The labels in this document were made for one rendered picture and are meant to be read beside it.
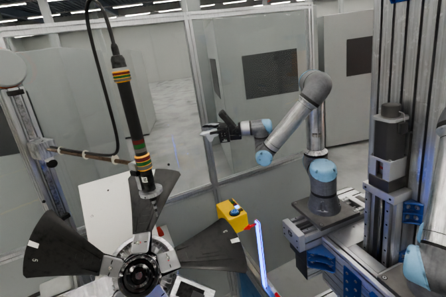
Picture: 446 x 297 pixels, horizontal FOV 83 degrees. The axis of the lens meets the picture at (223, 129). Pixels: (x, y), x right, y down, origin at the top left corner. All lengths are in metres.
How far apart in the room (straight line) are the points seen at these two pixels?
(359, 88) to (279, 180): 2.93
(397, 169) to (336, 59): 3.37
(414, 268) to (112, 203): 1.04
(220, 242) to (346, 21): 3.89
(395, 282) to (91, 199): 1.16
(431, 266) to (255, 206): 1.41
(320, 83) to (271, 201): 1.15
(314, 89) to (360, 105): 3.60
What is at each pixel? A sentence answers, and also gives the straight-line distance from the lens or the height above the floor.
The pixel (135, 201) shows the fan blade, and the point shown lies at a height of 1.34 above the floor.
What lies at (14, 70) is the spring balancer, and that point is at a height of 1.86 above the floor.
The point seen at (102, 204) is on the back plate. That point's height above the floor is 1.28.
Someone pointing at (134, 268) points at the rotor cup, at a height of 1.24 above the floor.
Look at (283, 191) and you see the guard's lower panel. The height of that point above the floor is 0.73.
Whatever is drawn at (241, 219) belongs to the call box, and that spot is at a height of 1.05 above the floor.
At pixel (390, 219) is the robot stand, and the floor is 1.15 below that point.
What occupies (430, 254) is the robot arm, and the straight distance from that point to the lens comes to 0.71.
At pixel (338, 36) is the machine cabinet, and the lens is 4.35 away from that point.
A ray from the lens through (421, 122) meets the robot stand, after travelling 1.07.
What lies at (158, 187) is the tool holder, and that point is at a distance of 0.81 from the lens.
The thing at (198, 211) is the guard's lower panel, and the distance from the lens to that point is 1.77.
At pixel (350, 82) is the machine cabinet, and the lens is 4.52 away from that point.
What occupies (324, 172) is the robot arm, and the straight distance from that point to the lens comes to 1.22.
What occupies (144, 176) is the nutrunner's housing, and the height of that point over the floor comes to 1.51.
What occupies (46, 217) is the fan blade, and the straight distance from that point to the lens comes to 0.99.
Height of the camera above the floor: 1.83
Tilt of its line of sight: 17 degrees down
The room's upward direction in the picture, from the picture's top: 8 degrees counter-clockwise
